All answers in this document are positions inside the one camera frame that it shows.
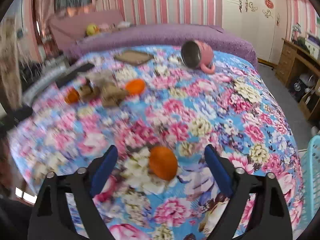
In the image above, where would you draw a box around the white wardrobe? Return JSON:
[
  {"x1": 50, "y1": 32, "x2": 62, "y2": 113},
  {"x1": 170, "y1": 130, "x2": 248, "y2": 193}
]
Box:
[{"x1": 221, "y1": 0, "x2": 288, "y2": 65}]

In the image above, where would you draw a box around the wooden desk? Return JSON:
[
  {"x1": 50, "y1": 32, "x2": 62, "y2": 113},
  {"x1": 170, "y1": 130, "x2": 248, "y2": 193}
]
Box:
[{"x1": 276, "y1": 38, "x2": 320, "y2": 120}]

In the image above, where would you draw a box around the white fan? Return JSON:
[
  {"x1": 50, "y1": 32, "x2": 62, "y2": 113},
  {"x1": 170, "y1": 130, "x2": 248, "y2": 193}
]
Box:
[{"x1": 300, "y1": 74, "x2": 316, "y2": 88}]

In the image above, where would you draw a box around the tangerine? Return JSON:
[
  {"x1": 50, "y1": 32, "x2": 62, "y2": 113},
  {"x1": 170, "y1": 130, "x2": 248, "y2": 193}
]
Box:
[
  {"x1": 64, "y1": 89, "x2": 80, "y2": 105},
  {"x1": 149, "y1": 146, "x2": 178, "y2": 181}
]

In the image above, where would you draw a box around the purple dotted bed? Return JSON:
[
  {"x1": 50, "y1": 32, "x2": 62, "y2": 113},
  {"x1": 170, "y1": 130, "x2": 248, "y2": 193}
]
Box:
[{"x1": 67, "y1": 24, "x2": 259, "y2": 68}]

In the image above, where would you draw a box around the pink mug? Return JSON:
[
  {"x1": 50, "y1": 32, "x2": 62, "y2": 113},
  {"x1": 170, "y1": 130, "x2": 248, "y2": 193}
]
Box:
[{"x1": 180, "y1": 40, "x2": 216, "y2": 75}]

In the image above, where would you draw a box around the dotted bedside cloth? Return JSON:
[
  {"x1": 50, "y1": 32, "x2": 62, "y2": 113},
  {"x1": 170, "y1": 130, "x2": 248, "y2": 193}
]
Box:
[{"x1": 22, "y1": 64, "x2": 65, "y2": 101}]

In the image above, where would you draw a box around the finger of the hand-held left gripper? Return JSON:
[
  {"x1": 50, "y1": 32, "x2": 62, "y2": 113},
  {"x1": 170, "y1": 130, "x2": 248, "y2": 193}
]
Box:
[{"x1": 14, "y1": 106, "x2": 33, "y2": 121}]

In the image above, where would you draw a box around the desk lamp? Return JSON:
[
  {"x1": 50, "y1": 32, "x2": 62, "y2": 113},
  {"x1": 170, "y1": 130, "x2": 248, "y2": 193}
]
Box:
[{"x1": 291, "y1": 23, "x2": 302, "y2": 43}]

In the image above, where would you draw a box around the black patterned bag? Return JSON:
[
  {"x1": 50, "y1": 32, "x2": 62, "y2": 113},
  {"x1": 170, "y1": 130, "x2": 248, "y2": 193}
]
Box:
[{"x1": 20, "y1": 64, "x2": 40, "y2": 90}]

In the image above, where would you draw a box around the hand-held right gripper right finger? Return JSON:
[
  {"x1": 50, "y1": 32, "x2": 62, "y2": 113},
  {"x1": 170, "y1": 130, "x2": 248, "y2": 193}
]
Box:
[{"x1": 204, "y1": 144, "x2": 293, "y2": 240}]

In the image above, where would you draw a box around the pink headboard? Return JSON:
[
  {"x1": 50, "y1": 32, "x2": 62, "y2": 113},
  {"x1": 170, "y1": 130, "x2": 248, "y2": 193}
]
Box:
[{"x1": 49, "y1": 10, "x2": 124, "y2": 50}]

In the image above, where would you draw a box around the grey sock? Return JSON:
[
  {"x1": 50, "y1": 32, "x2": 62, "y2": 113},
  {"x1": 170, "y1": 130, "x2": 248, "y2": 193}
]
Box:
[{"x1": 86, "y1": 70, "x2": 117, "y2": 87}]

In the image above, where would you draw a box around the black phone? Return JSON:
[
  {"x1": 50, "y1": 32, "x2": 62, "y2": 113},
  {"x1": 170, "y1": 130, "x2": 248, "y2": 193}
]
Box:
[{"x1": 56, "y1": 63, "x2": 95, "y2": 88}]

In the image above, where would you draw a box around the yellow duck plush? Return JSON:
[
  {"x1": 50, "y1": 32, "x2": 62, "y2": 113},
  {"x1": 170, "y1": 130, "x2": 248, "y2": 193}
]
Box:
[{"x1": 86, "y1": 23, "x2": 98, "y2": 36}]

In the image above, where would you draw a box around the teal plastic basket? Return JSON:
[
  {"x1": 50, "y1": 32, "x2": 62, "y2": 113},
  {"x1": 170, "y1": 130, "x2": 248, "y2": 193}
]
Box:
[{"x1": 299, "y1": 135, "x2": 320, "y2": 227}]

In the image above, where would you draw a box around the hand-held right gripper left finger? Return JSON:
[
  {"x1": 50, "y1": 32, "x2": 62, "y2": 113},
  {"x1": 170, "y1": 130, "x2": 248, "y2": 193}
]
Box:
[{"x1": 27, "y1": 145, "x2": 118, "y2": 240}]

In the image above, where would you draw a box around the beige cloth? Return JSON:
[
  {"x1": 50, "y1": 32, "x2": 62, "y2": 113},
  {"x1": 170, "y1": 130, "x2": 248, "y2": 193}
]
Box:
[{"x1": 110, "y1": 21, "x2": 132, "y2": 29}]

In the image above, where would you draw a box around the person's dark clothing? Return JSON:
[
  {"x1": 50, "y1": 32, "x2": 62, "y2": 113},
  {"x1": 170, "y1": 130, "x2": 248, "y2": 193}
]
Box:
[{"x1": 0, "y1": 197, "x2": 33, "y2": 240}]

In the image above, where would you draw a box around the orange bottle cap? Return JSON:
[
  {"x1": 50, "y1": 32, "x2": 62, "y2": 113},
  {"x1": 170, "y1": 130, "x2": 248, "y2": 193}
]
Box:
[{"x1": 125, "y1": 79, "x2": 146, "y2": 96}]

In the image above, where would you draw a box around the black printed box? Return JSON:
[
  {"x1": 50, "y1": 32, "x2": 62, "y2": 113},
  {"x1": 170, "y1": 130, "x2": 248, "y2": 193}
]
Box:
[{"x1": 290, "y1": 78, "x2": 307, "y2": 99}]

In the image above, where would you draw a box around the floral door curtain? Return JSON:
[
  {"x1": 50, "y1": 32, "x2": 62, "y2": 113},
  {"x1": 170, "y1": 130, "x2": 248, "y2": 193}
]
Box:
[{"x1": 0, "y1": 17, "x2": 23, "y2": 108}]

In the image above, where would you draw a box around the pink satin curtain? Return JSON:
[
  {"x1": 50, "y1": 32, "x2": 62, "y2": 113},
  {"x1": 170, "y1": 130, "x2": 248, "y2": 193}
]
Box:
[{"x1": 32, "y1": 0, "x2": 95, "y2": 46}]

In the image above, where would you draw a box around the white storage box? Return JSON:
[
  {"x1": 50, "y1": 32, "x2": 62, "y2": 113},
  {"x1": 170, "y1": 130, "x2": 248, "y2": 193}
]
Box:
[{"x1": 306, "y1": 32, "x2": 320, "y2": 55}]

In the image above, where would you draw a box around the brown cloth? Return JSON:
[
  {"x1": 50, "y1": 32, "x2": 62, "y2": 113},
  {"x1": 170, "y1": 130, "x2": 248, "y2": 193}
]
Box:
[{"x1": 80, "y1": 77, "x2": 129, "y2": 107}]

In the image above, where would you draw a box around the floral blanket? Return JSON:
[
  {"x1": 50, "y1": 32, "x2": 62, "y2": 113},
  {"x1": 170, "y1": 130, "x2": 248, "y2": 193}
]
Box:
[{"x1": 7, "y1": 44, "x2": 304, "y2": 240}]

